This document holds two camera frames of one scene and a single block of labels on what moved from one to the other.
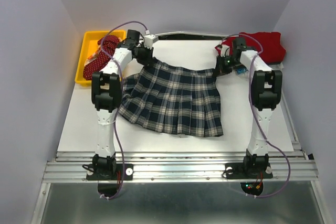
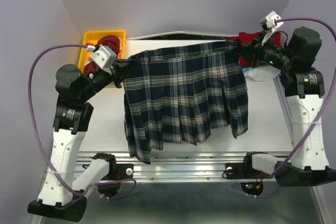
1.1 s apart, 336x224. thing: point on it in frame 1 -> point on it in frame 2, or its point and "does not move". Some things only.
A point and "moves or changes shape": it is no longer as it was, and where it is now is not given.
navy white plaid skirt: x=162 y=98 moves or changes shape
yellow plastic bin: x=90 y=43 does not move
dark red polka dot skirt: x=107 y=44 does not move
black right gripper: x=220 y=68 -> x=253 y=51
